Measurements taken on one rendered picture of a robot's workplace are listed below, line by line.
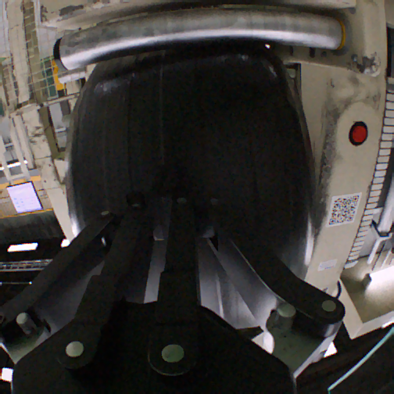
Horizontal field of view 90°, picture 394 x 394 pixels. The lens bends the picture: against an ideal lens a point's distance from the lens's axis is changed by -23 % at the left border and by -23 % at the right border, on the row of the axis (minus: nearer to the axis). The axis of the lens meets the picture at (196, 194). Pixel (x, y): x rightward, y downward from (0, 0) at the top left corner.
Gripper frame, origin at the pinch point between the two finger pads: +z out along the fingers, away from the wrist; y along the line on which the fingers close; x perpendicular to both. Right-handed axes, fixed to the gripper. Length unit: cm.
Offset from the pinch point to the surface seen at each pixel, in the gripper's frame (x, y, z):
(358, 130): 0.4, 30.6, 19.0
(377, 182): -11.3, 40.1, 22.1
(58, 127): -40, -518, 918
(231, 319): -18.7, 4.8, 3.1
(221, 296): -13.0, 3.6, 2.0
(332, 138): -1.2, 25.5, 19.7
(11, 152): -88, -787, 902
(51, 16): 18.4, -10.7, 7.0
